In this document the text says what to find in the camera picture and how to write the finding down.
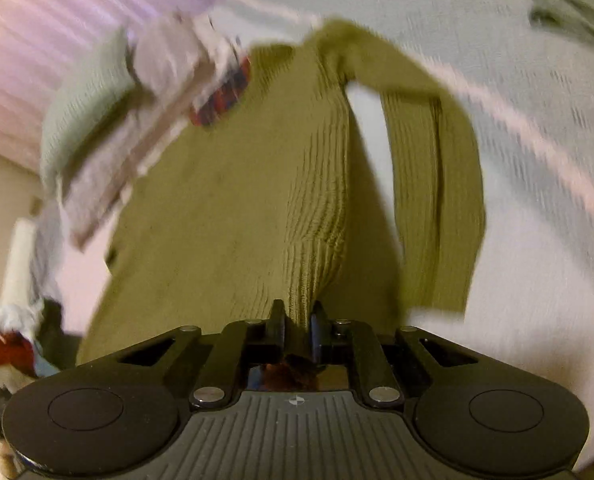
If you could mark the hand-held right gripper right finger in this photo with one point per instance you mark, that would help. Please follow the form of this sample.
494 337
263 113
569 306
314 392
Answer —
318 335

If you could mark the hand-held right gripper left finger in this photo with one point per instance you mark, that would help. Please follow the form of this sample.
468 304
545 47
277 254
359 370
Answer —
277 331

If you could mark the red plaid shirt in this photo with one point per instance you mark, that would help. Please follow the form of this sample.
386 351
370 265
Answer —
222 95

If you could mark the olive green knit sweater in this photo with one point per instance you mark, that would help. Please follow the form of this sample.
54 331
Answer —
237 220

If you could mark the pale green cloth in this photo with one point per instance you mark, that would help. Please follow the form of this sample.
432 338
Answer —
87 95

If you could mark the pink curtain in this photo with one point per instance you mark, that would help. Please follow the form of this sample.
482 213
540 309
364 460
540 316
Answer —
32 60

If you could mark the red and white fringed cloth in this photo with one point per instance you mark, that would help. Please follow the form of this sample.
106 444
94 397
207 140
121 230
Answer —
7 352

